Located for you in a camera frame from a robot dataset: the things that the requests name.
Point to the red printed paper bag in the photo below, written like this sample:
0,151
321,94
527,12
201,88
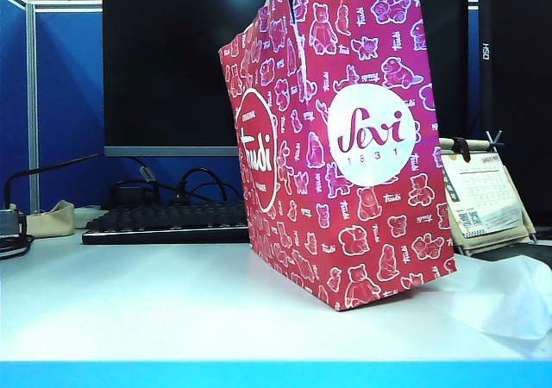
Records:
353,215

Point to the black keyboard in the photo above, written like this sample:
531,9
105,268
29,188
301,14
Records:
172,224

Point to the black power adapter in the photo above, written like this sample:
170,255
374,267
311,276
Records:
129,192

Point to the large black computer monitor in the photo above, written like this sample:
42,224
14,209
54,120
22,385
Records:
172,60

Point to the beige canvas desk calendar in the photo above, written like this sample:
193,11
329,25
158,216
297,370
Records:
483,198

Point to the blue office partition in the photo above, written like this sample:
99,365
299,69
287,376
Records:
69,103

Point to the beige cloth pouch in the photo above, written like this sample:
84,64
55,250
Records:
52,222

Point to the black desk mat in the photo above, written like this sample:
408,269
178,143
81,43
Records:
509,252

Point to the black HSD monitor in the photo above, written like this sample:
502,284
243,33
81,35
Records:
517,103

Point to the white crumpled tissue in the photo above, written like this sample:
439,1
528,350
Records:
513,302

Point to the grey metal box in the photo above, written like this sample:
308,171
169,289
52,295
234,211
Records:
8,223

